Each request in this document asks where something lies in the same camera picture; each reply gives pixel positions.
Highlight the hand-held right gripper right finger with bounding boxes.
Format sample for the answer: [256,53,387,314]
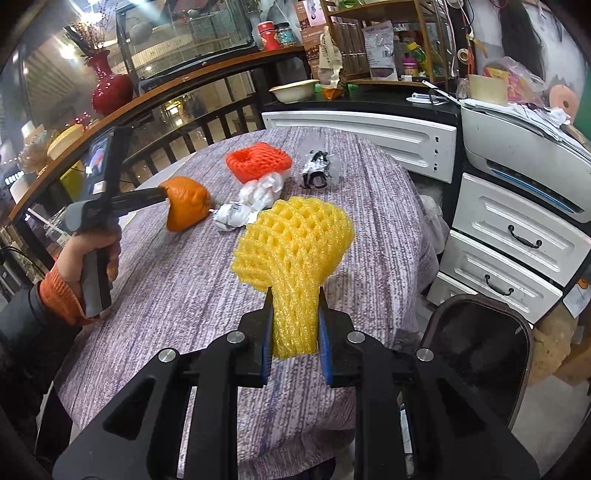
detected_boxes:
[318,286,541,480]

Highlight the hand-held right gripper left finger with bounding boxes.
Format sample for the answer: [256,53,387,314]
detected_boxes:
[52,286,275,480]

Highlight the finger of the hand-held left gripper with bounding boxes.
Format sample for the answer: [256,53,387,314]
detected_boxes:
[111,185,170,217]

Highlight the orange plastic bag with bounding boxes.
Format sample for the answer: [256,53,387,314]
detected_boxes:
[159,176,213,233]

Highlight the yellow foam fruit net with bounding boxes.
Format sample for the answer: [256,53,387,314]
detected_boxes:
[232,196,356,360]

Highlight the dark trash bin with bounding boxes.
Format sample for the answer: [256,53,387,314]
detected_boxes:
[417,294,536,428]

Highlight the person's left forearm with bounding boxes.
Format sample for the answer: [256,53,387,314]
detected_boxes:
[0,267,96,402]

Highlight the person's left hand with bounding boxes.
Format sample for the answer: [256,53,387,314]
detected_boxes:
[54,227,123,289]

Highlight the yellow lidded container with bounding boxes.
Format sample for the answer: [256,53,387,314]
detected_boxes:
[46,124,87,161]

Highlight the red ceramic vase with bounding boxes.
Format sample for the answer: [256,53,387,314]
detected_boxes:
[91,50,134,116]

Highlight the wooden railing counter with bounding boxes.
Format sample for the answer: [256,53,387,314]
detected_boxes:
[0,46,311,259]

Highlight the crumpled white paper wrapper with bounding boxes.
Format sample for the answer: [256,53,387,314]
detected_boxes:
[213,203,260,230]

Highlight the purple striped tablecloth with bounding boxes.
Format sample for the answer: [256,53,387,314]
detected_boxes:
[54,127,440,468]

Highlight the crumpled white paper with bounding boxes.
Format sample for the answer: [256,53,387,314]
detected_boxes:
[239,171,286,211]

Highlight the orange foam fruit net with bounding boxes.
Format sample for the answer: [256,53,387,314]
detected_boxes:
[225,143,294,184]

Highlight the dried flower branches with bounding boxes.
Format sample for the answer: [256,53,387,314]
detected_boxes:
[64,21,110,59]

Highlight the glass display case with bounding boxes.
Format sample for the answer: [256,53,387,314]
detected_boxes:
[115,0,257,82]

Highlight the clear plastic bag with clips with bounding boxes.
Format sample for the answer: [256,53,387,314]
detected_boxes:
[302,148,345,189]

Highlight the white bowl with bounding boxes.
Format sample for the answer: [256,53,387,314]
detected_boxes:
[269,79,320,103]

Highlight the red canister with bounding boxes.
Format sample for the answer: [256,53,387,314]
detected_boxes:
[256,21,281,51]

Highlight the white drawer unit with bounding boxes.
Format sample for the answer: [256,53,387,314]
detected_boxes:
[427,173,591,325]

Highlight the white cabinet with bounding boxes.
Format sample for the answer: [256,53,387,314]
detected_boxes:
[261,111,458,185]

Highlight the beige printed paper bag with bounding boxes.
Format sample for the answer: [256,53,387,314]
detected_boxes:
[318,25,346,91]

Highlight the cardboard box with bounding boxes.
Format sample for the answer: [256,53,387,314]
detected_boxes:
[531,314,591,385]

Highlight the brown printed carton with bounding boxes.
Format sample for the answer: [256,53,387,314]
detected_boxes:
[302,0,327,78]

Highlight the wooden shelf rack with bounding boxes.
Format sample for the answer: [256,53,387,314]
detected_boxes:
[320,0,456,85]

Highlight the white printer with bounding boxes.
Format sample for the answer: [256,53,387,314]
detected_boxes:
[460,98,591,225]

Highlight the white purple pouch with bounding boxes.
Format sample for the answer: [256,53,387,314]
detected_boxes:
[362,22,398,80]

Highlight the yellow green bottle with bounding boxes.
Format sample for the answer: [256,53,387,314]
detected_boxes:
[406,39,433,78]

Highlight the peach round sponge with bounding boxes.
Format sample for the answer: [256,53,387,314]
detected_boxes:
[549,85,579,125]

